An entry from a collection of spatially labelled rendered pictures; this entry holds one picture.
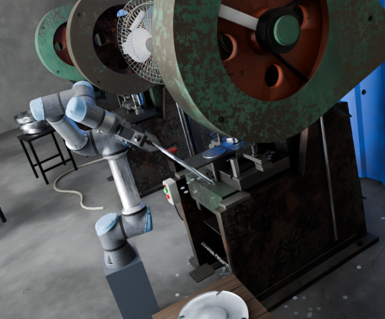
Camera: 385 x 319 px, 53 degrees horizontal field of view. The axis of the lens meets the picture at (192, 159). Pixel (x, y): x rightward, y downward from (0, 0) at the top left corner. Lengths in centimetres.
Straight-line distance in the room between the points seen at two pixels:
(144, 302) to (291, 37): 139
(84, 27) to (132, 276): 183
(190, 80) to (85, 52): 179
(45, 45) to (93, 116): 341
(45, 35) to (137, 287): 333
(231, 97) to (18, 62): 707
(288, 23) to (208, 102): 39
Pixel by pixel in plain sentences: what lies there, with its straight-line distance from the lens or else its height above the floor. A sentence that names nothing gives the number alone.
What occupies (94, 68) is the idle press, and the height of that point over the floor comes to 121.
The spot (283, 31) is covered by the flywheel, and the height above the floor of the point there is 133.
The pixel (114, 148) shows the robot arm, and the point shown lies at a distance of 174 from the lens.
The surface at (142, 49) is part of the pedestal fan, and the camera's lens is 269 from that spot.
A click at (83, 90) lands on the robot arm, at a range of 141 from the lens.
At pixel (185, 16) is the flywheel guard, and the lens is 130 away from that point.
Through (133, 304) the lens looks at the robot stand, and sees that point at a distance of 205.
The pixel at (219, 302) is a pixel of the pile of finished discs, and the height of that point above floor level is 36.
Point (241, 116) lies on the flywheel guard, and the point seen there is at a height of 108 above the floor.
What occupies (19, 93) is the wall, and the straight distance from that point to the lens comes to 829.
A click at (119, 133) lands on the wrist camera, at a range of 138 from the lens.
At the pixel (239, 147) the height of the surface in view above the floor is 78.
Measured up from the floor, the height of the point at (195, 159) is 78.
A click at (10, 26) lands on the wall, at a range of 826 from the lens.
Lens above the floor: 152
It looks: 22 degrees down
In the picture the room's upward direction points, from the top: 15 degrees counter-clockwise
